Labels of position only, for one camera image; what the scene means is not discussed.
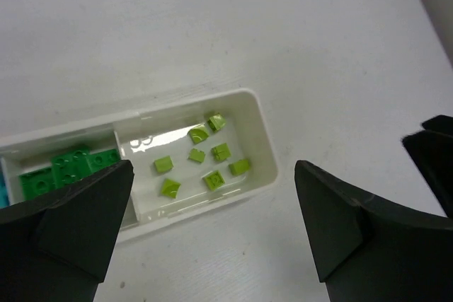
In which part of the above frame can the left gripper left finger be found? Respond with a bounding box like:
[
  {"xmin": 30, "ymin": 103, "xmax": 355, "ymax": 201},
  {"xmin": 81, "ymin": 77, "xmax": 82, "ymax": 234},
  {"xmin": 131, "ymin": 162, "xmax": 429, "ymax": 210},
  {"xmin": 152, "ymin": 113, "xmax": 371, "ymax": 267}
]
[{"xmin": 1, "ymin": 160, "xmax": 134, "ymax": 301}]

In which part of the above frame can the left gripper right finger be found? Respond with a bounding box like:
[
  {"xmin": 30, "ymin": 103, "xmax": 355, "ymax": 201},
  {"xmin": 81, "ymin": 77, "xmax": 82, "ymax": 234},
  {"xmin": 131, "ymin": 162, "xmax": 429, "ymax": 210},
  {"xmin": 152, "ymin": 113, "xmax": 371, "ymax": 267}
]
[{"xmin": 294, "ymin": 161, "xmax": 452, "ymax": 301}]

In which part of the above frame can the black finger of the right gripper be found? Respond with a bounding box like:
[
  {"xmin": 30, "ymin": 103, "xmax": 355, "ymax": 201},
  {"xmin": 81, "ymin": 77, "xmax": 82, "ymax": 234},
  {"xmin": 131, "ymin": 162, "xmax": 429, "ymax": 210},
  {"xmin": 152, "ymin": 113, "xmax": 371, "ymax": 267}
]
[{"xmin": 402, "ymin": 115, "xmax": 452, "ymax": 217}]

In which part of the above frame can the cyan lego brick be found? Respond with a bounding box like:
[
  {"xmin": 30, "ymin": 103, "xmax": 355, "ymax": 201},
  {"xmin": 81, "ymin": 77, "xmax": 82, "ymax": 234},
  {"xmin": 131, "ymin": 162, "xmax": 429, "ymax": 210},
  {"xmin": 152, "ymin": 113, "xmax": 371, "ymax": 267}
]
[{"xmin": 0, "ymin": 158, "xmax": 10, "ymax": 209}]

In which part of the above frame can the lime lego piece eight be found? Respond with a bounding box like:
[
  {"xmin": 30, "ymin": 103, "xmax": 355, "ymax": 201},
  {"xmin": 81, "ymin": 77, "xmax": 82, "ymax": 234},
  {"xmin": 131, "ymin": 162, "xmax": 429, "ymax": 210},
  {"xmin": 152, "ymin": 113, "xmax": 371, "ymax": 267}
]
[{"xmin": 159, "ymin": 178, "xmax": 181, "ymax": 199}]

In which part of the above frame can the lime lego piece five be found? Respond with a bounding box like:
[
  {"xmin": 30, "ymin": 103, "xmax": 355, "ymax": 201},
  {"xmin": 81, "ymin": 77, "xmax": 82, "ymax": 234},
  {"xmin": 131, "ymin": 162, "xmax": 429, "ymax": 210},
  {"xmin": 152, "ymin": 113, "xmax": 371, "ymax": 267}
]
[{"xmin": 153, "ymin": 156, "xmax": 174, "ymax": 175}]

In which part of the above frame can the lime lego piece six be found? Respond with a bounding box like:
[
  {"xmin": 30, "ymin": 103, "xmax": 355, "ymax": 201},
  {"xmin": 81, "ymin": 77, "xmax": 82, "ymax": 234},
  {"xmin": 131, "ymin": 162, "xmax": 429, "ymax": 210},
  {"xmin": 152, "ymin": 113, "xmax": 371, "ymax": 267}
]
[{"xmin": 229, "ymin": 158, "xmax": 251, "ymax": 177}]

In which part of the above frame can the lime lego piece seven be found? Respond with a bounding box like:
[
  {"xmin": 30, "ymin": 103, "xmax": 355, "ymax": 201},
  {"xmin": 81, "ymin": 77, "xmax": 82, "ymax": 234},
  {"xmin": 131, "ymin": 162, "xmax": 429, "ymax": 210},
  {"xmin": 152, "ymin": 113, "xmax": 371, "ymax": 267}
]
[{"xmin": 202, "ymin": 170, "xmax": 225, "ymax": 191}]

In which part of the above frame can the lime lego piece four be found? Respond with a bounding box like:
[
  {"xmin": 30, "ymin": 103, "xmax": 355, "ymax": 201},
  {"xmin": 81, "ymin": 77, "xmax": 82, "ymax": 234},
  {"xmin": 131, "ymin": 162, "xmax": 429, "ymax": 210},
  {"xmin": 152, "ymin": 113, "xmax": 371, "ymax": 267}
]
[{"xmin": 188, "ymin": 149, "xmax": 205, "ymax": 163}]

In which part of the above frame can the lime lego piece three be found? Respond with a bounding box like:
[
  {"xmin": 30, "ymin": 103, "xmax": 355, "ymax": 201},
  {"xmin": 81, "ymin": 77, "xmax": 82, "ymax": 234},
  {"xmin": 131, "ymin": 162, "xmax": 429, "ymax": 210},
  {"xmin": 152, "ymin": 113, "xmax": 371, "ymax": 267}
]
[{"xmin": 211, "ymin": 143, "xmax": 231, "ymax": 162}]

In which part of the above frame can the lime lego piece two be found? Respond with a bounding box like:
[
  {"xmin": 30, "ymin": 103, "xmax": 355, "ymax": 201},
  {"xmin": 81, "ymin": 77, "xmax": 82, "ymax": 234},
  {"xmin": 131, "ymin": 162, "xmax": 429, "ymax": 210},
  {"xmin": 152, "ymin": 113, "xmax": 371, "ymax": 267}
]
[{"xmin": 188, "ymin": 124, "xmax": 210, "ymax": 144}]

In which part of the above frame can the lime lego piece one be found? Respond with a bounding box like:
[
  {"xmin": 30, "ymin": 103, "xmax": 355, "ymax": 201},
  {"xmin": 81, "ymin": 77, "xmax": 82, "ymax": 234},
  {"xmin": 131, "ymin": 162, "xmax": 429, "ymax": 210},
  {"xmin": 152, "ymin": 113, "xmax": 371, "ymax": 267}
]
[{"xmin": 207, "ymin": 113, "xmax": 226, "ymax": 133}]

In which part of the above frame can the white three-compartment tray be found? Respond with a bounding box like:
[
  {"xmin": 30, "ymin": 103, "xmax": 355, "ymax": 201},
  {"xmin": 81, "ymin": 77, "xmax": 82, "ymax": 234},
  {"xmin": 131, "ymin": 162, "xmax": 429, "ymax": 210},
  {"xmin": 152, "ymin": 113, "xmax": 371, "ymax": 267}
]
[{"xmin": 1, "ymin": 89, "xmax": 278, "ymax": 242}]

